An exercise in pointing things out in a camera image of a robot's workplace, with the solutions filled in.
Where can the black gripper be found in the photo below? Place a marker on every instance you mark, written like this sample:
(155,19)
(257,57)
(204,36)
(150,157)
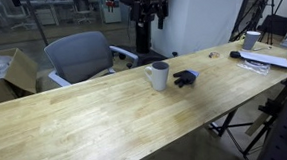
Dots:
(151,3)

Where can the white ceramic mug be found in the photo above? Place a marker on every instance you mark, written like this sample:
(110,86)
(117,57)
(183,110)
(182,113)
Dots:
(160,79)

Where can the grey paper cup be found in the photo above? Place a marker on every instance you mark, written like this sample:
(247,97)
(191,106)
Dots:
(250,41)

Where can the white backdrop sheet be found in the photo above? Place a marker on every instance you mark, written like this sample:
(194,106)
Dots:
(204,20)

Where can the black work glove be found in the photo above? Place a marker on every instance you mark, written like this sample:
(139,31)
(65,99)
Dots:
(185,78)

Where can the small brown object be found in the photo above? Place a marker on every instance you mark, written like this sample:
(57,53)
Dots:
(214,55)

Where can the grey mesh office chair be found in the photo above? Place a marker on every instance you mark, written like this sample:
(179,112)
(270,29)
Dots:
(78,56)

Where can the small black rounded object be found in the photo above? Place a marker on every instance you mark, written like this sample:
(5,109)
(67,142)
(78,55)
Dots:
(235,54)

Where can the black light stand tripod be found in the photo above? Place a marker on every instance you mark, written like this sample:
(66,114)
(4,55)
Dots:
(252,16)

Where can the black slanted pole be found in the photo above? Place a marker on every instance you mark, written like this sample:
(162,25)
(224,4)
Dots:
(33,19)

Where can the clear plastic sleeve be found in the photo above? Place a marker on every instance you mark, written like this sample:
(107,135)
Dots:
(254,66)

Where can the silver pen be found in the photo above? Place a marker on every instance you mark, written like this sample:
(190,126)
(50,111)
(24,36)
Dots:
(262,48)

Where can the white paper sheets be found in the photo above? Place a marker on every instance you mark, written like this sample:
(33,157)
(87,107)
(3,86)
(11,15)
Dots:
(268,59)

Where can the black folding table legs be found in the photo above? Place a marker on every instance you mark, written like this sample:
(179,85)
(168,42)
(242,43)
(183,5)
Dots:
(227,121)

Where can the brown cardboard box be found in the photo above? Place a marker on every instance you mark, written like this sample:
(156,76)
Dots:
(17,72)

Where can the wooden strip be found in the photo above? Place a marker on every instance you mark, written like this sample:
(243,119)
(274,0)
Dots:
(257,125)

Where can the black perforated breadboard table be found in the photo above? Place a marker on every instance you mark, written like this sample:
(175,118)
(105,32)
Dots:
(283,148)

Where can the black wheeled pedestal column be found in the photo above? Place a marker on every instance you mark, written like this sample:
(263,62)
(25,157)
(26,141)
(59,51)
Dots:
(142,40)

